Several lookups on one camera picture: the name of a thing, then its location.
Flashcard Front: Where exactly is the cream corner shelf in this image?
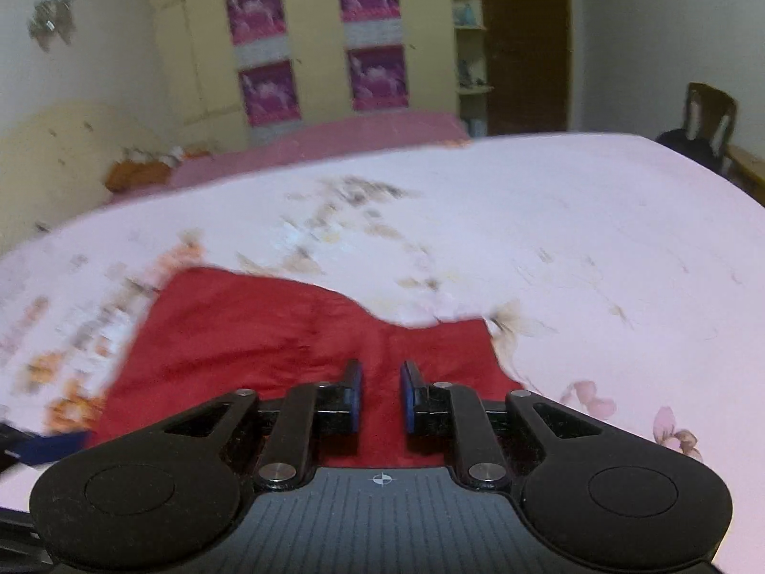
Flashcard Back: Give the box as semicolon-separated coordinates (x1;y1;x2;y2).
447;0;496;138

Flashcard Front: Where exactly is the pink bed sheet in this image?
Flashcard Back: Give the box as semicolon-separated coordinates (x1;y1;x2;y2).
104;110;473;207

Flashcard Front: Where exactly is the wooden chair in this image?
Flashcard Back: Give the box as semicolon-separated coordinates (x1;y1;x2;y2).
654;82;740;176

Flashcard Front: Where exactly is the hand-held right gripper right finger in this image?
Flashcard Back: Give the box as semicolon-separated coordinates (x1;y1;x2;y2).
399;360;604;491

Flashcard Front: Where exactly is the wall ornament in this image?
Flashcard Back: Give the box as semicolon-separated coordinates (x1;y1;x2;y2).
27;0;78;45

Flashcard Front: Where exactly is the cream wardrobe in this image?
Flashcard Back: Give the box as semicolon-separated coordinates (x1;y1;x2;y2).
143;0;462;147

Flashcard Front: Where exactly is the wooden desk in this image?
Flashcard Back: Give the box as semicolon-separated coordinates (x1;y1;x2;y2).
725;146;765;205

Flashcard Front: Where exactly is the brown wooden door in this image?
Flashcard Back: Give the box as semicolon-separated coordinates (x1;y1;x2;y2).
481;0;573;135

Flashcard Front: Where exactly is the cream headboard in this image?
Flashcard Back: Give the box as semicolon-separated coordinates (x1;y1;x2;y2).
0;101;180;255

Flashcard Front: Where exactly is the orange stuffed toy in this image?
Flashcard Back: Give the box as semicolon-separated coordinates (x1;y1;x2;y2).
106;146;211;193

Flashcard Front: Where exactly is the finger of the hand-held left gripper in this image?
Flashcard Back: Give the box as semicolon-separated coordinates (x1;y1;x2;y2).
0;421;86;475

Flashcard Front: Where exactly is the white floral blanket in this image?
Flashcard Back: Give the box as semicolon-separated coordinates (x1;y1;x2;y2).
0;132;765;574

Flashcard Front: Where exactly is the red puffer jacket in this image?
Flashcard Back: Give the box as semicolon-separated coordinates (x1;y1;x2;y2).
89;266;525;470

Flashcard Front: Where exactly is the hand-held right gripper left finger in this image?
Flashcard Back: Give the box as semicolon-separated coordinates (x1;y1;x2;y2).
164;359;365;491

